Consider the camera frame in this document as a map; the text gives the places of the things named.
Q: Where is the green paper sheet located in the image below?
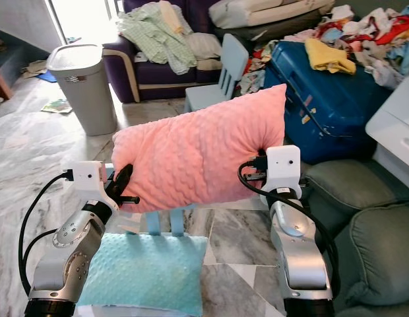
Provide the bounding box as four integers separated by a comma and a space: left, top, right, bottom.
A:
40, 99, 74, 115

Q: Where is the yellow cloth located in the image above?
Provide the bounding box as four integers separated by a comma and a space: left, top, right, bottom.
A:
304, 38, 358, 75

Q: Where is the blue suitcase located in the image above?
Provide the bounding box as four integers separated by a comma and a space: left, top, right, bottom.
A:
264, 41, 394, 165

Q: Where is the blue flat floor item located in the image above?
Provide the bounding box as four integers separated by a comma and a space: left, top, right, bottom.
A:
36, 69, 61, 84

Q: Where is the purple sofa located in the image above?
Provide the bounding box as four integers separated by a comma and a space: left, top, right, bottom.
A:
102, 0, 350, 104

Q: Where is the pink textured pillow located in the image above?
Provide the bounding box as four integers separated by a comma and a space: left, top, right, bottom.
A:
111, 84, 288, 214

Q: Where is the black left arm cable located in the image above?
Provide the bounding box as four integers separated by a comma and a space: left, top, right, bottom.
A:
18, 170, 75, 293

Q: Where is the beige cloth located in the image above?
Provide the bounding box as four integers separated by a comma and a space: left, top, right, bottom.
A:
187, 32, 222, 62

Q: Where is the grey lidded laundry bin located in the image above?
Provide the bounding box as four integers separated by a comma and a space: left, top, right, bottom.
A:
46, 44, 119, 137

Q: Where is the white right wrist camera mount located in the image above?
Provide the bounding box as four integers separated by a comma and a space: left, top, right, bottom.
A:
264, 146, 303, 198

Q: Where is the long white pillow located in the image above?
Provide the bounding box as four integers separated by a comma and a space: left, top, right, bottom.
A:
208, 0, 338, 31

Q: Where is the green checked cloth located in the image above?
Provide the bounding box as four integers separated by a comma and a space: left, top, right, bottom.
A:
117, 1, 199, 75

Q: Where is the light blue child chair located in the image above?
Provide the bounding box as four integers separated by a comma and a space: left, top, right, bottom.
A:
184, 33, 251, 114

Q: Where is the grey-green leather sofa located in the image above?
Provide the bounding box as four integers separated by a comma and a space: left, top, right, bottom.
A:
297, 158, 409, 317

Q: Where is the white table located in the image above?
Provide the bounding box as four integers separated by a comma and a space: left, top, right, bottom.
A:
365, 75, 409, 194

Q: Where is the mixed clothes pile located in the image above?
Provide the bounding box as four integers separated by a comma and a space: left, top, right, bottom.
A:
243, 5, 409, 91

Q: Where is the teal dotted cushion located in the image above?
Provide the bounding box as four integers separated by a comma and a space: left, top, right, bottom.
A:
76, 210, 209, 315

